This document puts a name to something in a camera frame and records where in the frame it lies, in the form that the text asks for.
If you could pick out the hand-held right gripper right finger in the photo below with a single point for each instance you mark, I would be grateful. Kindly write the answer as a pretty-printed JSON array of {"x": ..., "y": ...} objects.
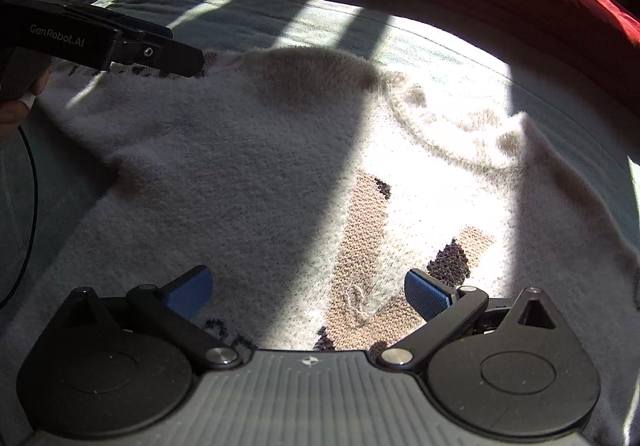
[{"x": 425, "y": 293}]

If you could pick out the person's left hand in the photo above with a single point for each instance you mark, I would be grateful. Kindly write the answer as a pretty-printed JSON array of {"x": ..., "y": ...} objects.
[{"x": 10, "y": 118}]

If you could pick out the cream knitted sweater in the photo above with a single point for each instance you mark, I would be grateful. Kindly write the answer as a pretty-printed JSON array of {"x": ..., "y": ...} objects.
[{"x": 225, "y": 165}]

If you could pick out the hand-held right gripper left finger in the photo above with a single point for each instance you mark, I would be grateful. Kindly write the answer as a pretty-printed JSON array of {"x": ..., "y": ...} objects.
[{"x": 192, "y": 293}]

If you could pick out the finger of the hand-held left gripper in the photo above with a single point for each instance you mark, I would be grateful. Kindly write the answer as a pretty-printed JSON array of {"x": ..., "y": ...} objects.
[{"x": 165, "y": 58}]

